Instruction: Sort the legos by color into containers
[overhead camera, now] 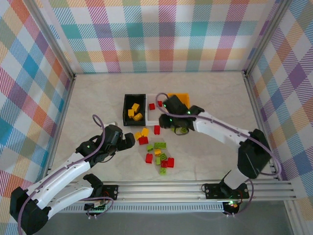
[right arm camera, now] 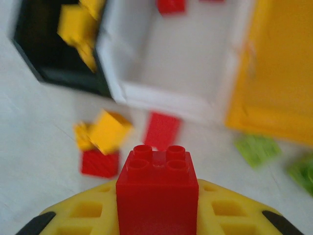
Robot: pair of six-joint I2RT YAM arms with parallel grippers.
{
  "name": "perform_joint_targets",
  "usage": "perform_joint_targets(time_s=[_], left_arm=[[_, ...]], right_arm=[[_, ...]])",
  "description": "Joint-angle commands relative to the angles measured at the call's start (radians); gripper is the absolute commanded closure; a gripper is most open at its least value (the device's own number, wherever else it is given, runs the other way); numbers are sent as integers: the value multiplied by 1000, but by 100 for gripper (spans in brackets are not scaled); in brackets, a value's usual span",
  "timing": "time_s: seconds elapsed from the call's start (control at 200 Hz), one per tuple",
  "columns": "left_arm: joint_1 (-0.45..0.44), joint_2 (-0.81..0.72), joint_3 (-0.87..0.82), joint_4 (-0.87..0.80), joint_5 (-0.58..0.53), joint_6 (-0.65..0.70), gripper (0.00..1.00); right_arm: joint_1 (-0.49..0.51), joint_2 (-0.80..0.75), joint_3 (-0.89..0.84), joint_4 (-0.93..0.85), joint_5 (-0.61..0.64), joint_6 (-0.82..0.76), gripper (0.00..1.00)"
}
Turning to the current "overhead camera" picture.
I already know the orange plastic bin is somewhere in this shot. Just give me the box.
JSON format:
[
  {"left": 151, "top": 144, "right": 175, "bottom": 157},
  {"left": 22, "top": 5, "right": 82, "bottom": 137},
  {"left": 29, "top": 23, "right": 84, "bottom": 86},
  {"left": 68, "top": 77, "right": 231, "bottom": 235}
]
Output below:
[{"left": 167, "top": 92, "right": 191, "bottom": 109}]

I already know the white plastic bin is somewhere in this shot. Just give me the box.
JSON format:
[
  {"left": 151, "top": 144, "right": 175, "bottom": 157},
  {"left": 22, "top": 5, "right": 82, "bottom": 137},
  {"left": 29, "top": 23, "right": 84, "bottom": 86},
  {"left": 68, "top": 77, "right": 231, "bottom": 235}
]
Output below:
[{"left": 146, "top": 93, "right": 169, "bottom": 123}]

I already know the black plastic bin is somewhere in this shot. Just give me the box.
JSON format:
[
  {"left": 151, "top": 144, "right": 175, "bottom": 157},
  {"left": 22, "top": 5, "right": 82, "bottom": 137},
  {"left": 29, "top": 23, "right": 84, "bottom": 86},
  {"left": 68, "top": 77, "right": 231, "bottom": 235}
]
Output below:
[{"left": 123, "top": 94, "right": 147, "bottom": 127}]

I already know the aluminium side rail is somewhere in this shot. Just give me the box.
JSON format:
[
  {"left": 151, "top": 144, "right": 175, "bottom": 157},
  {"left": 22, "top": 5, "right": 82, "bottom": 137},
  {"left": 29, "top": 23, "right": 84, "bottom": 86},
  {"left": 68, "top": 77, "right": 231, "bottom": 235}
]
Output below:
[
  {"left": 241, "top": 70, "right": 286, "bottom": 180},
  {"left": 45, "top": 73, "right": 77, "bottom": 172}
]

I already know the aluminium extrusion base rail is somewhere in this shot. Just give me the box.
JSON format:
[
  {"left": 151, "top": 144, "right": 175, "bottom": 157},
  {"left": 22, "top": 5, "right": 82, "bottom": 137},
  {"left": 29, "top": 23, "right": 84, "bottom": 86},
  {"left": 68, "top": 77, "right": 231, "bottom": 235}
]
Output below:
[{"left": 65, "top": 180, "right": 298, "bottom": 204}]

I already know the purple cable loop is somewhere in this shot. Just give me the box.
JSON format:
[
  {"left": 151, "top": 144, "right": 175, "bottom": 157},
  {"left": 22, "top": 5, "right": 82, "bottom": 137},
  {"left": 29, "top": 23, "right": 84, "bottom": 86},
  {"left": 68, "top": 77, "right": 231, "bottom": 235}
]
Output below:
[
  {"left": 85, "top": 195, "right": 115, "bottom": 219},
  {"left": 221, "top": 178, "right": 255, "bottom": 218}
]

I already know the slotted grey cable duct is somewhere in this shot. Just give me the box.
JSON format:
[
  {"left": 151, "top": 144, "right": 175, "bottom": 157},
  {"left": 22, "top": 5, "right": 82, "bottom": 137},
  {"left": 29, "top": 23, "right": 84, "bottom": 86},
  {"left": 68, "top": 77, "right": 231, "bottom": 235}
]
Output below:
[{"left": 55, "top": 203, "right": 227, "bottom": 214}]

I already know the aluminium frame post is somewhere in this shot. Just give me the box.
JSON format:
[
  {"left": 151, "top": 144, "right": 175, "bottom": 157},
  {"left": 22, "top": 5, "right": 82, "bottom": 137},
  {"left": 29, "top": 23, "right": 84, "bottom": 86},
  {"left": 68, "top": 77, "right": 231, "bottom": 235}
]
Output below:
[
  {"left": 25, "top": 0, "right": 77, "bottom": 81},
  {"left": 242, "top": 0, "right": 293, "bottom": 78}
]

